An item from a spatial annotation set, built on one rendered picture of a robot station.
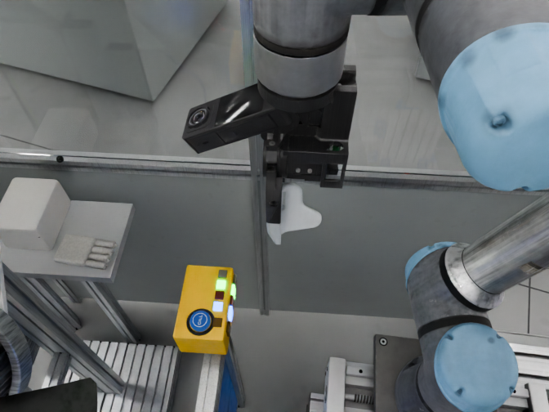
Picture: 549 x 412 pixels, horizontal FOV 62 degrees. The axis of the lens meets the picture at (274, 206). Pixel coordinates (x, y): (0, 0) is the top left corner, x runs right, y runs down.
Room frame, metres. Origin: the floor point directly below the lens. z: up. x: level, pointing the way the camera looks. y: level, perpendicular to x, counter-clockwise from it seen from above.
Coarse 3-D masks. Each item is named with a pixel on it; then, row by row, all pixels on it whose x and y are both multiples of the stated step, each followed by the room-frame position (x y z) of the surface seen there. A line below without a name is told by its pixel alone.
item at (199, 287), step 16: (192, 272) 0.44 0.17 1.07; (208, 272) 0.44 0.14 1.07; (192, 288) 0.40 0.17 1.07; (208, 288) 0.40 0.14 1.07; (192, 304) 0.37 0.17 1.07; (208, 304) 0.37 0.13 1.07; (224, 304) 0.37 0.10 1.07; (176, 320) 0.33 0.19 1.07; (224, 320) 0.33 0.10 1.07; (176, 336) 0.30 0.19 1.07; (192, 336) 0.30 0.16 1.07; (208, 336) 0.30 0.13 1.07; (224, 336) 0.30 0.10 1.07; (208, 352) 0.30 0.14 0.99; (224, 352) 0.29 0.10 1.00
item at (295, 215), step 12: (288, 192) 0.29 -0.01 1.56; (300, 192) 0.29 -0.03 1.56; (288, 204) 0.28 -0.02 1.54; (300, 204) 0.28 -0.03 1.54; (288, 216) 0.28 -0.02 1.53; (300, 216) 0.28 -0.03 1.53; (312, 216) 0.27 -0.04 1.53; (276, 228) 0.27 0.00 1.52; (288, 228) 0.27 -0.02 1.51; (300, 228) 0.27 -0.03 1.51; (276, 240) 0.27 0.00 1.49
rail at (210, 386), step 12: (204, 360) 0.32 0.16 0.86; (216, 360) 0.32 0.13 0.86; (204, 372) 0.29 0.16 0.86; (216, 372) 0.29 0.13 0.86; (204, 384) 0.27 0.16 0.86; (216, 384) 0.27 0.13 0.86; (204, 396) 0.24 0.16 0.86; (216, 396) 0.25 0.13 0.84; (204, 408) 0.22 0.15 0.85; (216, 408) 0.23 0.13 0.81
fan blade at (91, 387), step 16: (64, 384) 0.18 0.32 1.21; (80, 384) 0.18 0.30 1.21; (96, 384) 0.18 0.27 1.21; (0, 400) 0.16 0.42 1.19; (16, 400) 0.16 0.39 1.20; (32, 400) 0.16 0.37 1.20; (48, 400) 0.16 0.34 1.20; (64, 400) 0.16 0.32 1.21; (80, 400) 0.16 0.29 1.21; (96, 400) 0.16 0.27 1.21
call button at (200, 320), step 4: (196, 312) 0.35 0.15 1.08; (200, 312) 0.35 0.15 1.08; (204, 312) 0.35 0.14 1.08; (192, 316) 0.34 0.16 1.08; (196, 316) 0.34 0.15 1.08; (200, 316) 0.34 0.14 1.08; (204, 316) 0.34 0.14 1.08; (208, 316) 0.34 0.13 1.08; (192, 320) 0.33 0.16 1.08; (196, 320) 0.33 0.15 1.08; (200, 320) 0.33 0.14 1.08; (204, 320) 0.33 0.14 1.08; (208, 320) 0.33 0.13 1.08; (192, 324) 0.32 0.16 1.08; (196, 324) 0.32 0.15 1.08; (200, 324) 0.32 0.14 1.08; (204, 324) 0.32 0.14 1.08; (208, 324) 0.32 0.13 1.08; (192, 328) 0.32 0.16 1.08; (196, 328) 0.32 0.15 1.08; (200, 328) 0.32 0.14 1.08; (204, 328) 0.32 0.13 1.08
